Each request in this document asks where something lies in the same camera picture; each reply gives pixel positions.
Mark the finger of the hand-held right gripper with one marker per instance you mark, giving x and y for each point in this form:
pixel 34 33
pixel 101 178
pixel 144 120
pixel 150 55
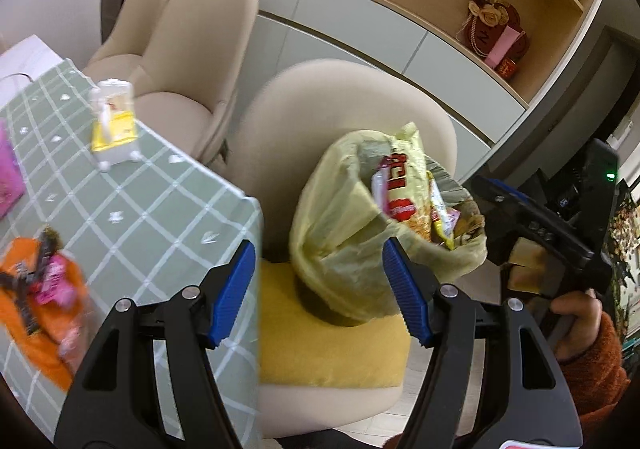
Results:
pixel 500 241
pixel 530 224

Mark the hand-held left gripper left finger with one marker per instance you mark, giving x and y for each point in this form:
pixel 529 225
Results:
pixel 232 294

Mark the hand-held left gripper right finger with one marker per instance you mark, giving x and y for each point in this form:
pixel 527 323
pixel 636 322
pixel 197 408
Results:
pixel 405 291

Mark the pale yellow plastic bag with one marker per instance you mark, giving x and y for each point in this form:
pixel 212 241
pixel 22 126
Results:
pixel 330 239

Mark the yellow red snack bag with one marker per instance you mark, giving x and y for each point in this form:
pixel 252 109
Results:
pixel 402 189

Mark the person's right forearm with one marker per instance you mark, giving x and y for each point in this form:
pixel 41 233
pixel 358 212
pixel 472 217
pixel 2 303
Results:
pixel 597 379

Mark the person's right hand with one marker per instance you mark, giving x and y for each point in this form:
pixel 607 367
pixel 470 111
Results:
pixel 580 324

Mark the yellow seat cushion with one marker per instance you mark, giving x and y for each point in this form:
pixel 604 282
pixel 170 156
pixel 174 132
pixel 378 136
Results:
pixel 325 349

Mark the pink purple wrapper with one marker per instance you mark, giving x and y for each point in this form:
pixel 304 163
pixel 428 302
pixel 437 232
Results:
pixel 55 281

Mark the beige upholstered chair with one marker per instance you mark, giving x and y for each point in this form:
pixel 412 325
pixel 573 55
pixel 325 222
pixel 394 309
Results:
pixel 320 119
pixel 135 19
pixel 200 54

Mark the red bouquet decoration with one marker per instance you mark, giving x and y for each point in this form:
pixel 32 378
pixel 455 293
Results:
pixel 492 29

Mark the orange snack bag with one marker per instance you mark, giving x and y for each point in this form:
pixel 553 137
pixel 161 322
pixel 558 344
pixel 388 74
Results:
pixel 35 349

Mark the dark brown wrapper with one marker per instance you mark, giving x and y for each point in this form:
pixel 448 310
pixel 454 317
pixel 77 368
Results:
pixel 27 289

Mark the yellow white carton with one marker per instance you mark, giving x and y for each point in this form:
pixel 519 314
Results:
pixel 114 126

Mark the white sideboard cabinet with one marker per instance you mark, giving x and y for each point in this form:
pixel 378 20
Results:
pixel 375 44

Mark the pink lidded container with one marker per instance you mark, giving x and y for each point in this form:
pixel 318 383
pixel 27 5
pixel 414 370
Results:
pixel 7 174

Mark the white paper bag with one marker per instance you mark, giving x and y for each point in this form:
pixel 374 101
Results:
pixel 25 66

